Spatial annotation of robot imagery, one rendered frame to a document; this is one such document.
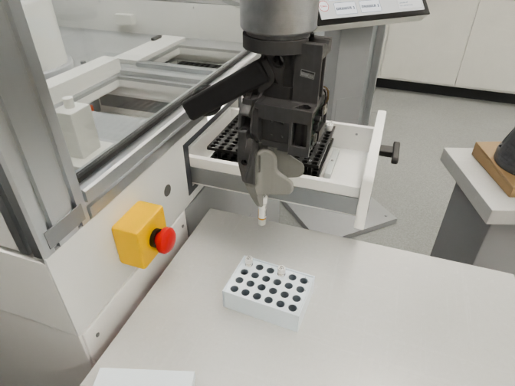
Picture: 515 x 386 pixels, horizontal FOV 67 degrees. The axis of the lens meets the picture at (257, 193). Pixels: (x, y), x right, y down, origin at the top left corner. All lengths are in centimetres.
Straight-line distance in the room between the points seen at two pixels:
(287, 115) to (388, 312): 38
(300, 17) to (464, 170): 77
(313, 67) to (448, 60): 337
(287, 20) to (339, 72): 137
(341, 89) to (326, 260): 116
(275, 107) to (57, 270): 32
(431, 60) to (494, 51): 45
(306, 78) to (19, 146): 29
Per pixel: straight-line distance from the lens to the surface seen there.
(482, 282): 77
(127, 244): 58
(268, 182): 46
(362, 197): 66
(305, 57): 39
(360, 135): 89
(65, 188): 51
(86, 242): 55
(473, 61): 376
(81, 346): 64
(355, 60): 178
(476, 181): 105
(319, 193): 69
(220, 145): 77
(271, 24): 38
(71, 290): 56
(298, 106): 40
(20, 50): 45
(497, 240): 109
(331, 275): 70
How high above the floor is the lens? 126
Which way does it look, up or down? 35 degrees down
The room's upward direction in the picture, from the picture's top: straight up
